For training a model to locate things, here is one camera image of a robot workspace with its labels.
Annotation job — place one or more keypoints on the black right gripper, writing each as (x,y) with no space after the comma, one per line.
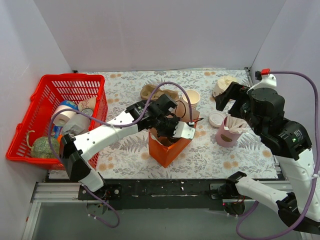
(230,91)

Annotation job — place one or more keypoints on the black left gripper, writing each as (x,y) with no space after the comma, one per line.
(167,128)

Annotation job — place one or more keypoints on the orange paper bag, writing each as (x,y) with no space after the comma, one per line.
(161,148)

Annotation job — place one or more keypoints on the stack of paper cups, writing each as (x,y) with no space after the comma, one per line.
(194,98)

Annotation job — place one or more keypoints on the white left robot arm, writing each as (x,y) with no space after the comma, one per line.
(76,151)

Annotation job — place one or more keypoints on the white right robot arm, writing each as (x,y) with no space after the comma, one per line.
(298,209)

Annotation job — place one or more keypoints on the stack of white lids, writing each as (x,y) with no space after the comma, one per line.
(216,118)

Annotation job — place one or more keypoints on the brown cardboard cup carrier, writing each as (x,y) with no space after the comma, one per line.
(149,88)

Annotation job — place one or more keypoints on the wrapped toilet paper roll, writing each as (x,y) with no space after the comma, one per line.
(222,84)

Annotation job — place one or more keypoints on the pink straw holder cup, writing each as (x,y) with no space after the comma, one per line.
(224,137)

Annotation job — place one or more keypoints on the floral table mat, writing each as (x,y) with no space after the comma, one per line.
(203,158)

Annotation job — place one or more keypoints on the beige patterned cup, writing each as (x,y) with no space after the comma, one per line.
(89,103)

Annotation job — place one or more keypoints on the crumpled grey paper bag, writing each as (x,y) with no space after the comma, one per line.
(77,125)

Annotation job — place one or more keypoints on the white tape roll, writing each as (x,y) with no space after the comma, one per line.
(62,118)

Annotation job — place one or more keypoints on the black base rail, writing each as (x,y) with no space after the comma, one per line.
(131,194)

